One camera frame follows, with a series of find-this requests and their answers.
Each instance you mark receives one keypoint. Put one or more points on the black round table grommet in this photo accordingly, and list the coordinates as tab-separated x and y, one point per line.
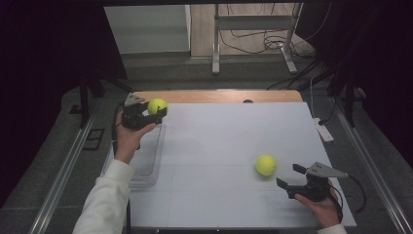
247	101

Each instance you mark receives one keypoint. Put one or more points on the aluminium rail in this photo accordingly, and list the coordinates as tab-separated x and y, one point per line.
61	175
370	162

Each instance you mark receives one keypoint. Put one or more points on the white power strip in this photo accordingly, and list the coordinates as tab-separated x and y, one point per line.
323	130

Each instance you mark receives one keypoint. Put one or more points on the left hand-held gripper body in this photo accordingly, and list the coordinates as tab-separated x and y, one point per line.
138	117

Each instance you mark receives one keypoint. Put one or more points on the clear plastic container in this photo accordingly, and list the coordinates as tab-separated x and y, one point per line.
149	152

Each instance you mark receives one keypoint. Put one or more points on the person's right hand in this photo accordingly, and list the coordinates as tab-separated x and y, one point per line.
319	209

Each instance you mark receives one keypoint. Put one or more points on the black metal stand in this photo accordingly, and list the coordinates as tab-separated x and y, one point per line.
349	97
85	97

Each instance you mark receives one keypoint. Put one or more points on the person's left hand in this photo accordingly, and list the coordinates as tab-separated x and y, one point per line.
128	139

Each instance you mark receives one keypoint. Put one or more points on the black floor plate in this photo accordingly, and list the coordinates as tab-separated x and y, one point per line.
94	139

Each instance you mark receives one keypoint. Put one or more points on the dark curtain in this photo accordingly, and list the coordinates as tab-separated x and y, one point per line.
39	65
383	65

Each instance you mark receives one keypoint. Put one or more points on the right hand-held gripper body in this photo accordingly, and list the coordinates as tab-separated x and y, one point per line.
313	187

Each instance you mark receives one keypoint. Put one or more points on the white cabinet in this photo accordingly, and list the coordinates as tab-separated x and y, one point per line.
146	29

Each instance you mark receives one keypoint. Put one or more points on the yellow tennis ball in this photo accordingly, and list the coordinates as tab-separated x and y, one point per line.
157	104
266	165

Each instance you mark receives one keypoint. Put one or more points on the grey metal desk frame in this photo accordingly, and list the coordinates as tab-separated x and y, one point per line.
253	22

